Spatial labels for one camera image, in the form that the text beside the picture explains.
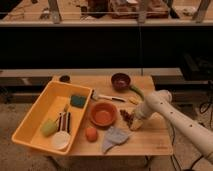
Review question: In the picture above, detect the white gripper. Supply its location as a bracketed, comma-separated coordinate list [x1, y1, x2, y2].
[130, 104, 145, 131]

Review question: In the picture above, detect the dark grapes bunch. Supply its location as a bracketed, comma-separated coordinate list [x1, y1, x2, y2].
[120, 110, 133, 127]

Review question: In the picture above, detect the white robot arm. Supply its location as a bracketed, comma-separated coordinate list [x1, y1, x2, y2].
[130, 90, 213, 164]

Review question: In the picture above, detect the yellow banana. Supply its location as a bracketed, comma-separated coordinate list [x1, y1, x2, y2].
[128, 97, 139, 105]

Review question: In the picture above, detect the green chili pepper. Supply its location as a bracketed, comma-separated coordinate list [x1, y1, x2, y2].
[130, 85, 144, 100]

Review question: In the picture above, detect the grey cloth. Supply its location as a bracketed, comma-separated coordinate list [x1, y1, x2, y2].
[102, 126, 129, 154]

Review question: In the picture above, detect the dark brown bowl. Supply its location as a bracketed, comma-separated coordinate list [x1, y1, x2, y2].
[111, 73, 131, 91]

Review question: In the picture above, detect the orange plastic bowl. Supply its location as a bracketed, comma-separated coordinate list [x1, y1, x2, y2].
[89, 102, 117, 127]

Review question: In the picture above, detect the orange round fruit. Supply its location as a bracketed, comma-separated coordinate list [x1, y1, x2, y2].
[85, 127, 98, 142]

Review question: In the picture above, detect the teal sponge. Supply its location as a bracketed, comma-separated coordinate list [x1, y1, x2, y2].
[70, 95, 86, 108]

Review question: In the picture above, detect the dark striped brush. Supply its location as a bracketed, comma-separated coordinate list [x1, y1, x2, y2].
[58, 112, 71, 133]

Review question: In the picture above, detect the small dark cup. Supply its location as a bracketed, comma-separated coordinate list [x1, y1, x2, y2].
[59, 75, 71, 83]

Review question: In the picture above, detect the white round lid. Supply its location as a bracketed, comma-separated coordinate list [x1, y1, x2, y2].
[51, 131, 70, 150]

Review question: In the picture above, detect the yellow plastic bin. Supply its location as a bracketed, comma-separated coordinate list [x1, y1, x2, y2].
[12, 81, 92, 155]

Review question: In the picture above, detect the green plastic cup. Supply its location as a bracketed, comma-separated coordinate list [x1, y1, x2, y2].
[40, 119, 58, 137]

